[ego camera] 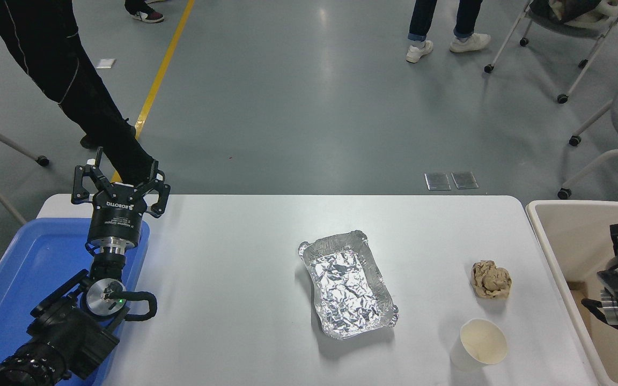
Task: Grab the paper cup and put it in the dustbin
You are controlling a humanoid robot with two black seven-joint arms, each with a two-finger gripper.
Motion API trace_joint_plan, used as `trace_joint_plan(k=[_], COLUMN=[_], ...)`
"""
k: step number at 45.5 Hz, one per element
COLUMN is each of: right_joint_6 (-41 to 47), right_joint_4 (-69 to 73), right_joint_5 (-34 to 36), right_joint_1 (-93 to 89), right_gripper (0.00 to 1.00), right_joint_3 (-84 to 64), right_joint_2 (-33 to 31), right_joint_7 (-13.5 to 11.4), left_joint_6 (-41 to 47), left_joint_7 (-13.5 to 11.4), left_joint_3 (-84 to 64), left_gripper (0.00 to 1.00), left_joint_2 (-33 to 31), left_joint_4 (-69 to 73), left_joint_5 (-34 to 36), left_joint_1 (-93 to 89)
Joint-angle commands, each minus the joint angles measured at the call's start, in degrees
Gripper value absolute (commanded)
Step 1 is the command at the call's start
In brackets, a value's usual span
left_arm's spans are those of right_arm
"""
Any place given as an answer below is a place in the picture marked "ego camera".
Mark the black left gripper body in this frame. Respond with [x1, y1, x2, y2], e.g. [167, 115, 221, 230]
[87, 182, 149, 249]

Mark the white paper cup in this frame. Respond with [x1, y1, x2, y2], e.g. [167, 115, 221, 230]
[450, 318, 509, 372]

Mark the person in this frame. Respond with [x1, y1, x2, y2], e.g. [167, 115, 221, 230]
[0, 0, 155, 185]
[124, 0, 165, 23]
[406, 0, 492, 64]

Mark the blue plastic tray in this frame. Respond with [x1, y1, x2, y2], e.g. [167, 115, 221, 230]
[0, 217, 150, 386]

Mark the crinkled foil tray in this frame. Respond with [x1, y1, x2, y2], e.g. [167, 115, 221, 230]
[298, 231, 399, 340]

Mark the crumpled tan paper ball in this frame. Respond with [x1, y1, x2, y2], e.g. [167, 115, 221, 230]
[470, 261, 512, 300]

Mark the large pale plastic bin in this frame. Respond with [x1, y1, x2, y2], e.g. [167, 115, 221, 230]
[526, 200, 618, 386]

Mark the bundled items heap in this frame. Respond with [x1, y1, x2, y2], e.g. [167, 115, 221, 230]
[529, 0, 618, 28]

